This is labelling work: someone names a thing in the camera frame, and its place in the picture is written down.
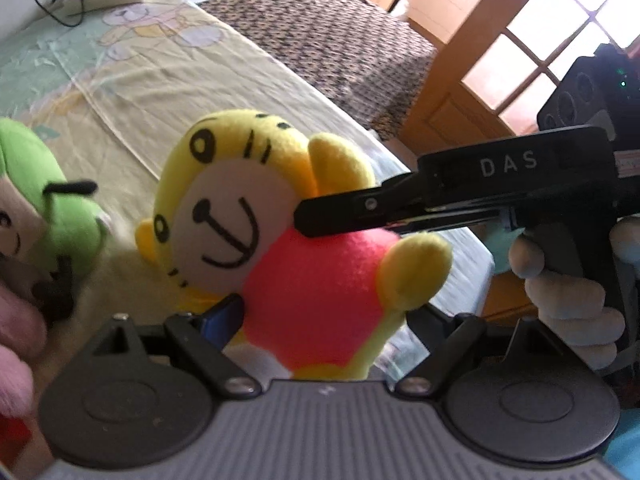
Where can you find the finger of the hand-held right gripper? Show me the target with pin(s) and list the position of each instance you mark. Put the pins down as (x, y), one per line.
(350, 212)

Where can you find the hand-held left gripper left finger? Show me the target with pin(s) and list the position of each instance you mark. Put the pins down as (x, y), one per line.
(225, 317)

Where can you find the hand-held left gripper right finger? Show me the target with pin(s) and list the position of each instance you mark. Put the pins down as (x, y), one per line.
(452, 355)

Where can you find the yellow tiger plush toy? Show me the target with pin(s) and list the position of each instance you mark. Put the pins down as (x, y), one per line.
(300, 290)

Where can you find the person's right hand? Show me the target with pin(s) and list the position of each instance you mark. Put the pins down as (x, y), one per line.
(575, 305)

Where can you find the wooden glazed door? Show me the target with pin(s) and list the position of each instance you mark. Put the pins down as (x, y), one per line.
(450, 110)

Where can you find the pink bear plush toy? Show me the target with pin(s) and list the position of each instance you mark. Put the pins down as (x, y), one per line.
(15, 330)

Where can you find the cartoon printed bed sheet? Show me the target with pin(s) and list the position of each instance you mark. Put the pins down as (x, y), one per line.
(150, 85)

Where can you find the green plush toy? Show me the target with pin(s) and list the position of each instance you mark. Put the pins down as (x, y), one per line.
(30, 170)

